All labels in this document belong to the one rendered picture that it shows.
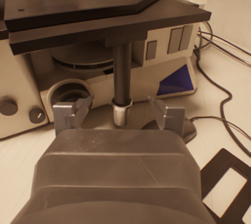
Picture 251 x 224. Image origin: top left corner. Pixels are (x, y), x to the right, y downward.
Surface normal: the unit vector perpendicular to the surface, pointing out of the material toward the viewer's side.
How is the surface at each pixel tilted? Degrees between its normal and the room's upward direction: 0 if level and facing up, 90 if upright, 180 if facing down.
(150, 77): 49
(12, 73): 90
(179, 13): 0
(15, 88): 90
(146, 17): 0
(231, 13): 90
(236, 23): 90
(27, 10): 0
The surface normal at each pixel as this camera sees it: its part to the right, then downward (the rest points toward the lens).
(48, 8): 0.02, -0.76
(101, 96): 0.47, 0.58
